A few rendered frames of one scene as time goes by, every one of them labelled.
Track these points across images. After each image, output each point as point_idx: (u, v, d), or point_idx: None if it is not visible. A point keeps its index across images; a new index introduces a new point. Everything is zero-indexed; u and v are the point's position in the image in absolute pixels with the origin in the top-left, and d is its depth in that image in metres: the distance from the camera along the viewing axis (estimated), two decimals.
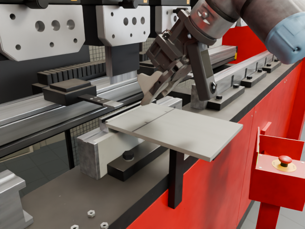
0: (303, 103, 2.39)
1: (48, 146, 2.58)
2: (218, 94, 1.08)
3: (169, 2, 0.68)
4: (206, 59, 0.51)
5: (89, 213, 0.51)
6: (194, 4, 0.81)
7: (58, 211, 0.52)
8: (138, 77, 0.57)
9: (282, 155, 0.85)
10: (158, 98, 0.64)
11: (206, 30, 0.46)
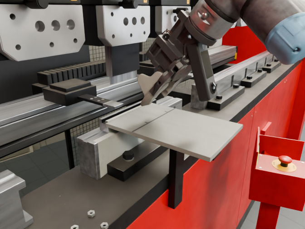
0: (303, 103, 2.39)
1: (48, 146, 2.58)
2: (218, 94, 1.08)
3: (169, 2, 0.68)
4: (206, 59, 0.51)
5: (89, 213, 0.51)
6: (194, 4, 0.81)
7: (58, 211, 0.52)
8: (138, 78, 0.57)
9: (282, 155, 0.85)
10: (158, 98, 0.64)
11: (206, 30, 0.46)
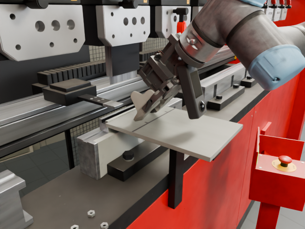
0: (303, 103, 2.39)
1: (48, 146, 2.58)
2: (218, 94, 1.08)
3: (169, 2, 0.68)
4: (195, 79, 0.54)
5: (89, 213, 0.51)
6: (194, 4, 0.81)
7: (58, 211, 0.52)
8: (131, 95, 0.60)
9: (282, 155, 0.85)
10: (151, 112, 0.67)
11: (194, 54, 0.49)
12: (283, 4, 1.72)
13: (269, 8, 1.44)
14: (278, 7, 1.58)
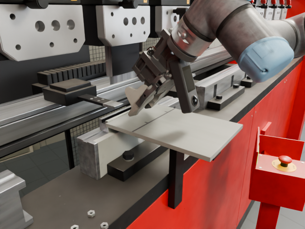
0: (303, 103, 2.39)
1: (48, 146, 2.58)
2: (218, 94, 1.08)
3: (169, 2, 0.68)
4: (188, 74, 0.55)
5: (89, 213, 0.51)
6: None
7: (58, 211, 0.52)
8: (125, 90, 0.61)
9: (282, 155, 0.85)
10: (146, 108, 0.68)
11: (185, 49, 0.49)
12: (283, 4, 1.72)
13: (269, 8, 1.44)
14: (278, 7, 1.58)
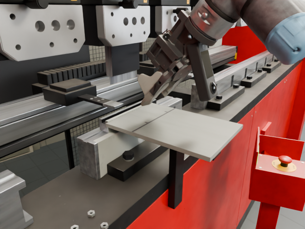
0: (303, 103, 2.39)
1: (48, 146, 2.58)
2: (218, 94, 1.08)
3: (169, 2, 0.68)
4: (206, 59, 0.51)
5: (89, 213, 0.51)
6: (194, 4, 0.81)
7: (58, 211, 0.52)
8: (138, 78, 0.57)
9: (282, 155, 0.85)
10: (159, 98, 0.65)
11: (206, 30, 0.46)
12: None
13: None
14: None
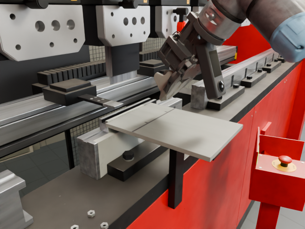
0: (303, 103, 2.39)
1: (48, 146, 2.58)
2: None
3: (169, 2, 0.68)
4: (214, 59, 0.53)
5: (89, 213, 0.51)
6: (194, 4, 0.81)
7: (58, 211, 0.52)
8: (154, 76, 0.62)
9: (282, 155, 0.85)
10: (163, 100, 0.65)
11: (213, 30, 0.48)
12: None
13: None
14: None
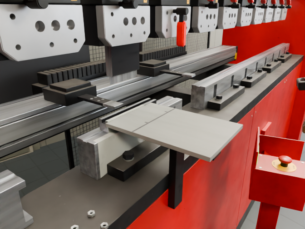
0: (303, 103, 2.39)
1: (48, 146, 2.58)
2: (218, 94, 1.08)
3: (169, 2, 0.68)
4: None
5: (89, 213, 0.51)
6: (194, 4, 0.81)
7: (58, 211, 0.52)
8: None
9: (282, 155, 0.85)
10: (302, 130, 0.79)
11: None
12: (283, 4, 1.72)
13: (269, 8, 1.44)
14: (278, 7, 1.58)
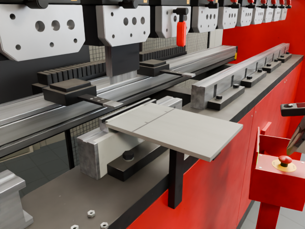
0: None
1: (48, 146, 2.58)
2: (218, 94, 1.08)
3: (169, 2, 0.68)
4: None
5: (89, 213, 0.51)
6: (194, 4, 0.81)
7: (58, 211, 0.52)
8: None
9: (282, 155, 0.85)
10: (287, 153, 0.83)
11: None
12: (283, 4, 1.72)
13: (269, 8, 1.44)
14: (278, 7, 1.58)
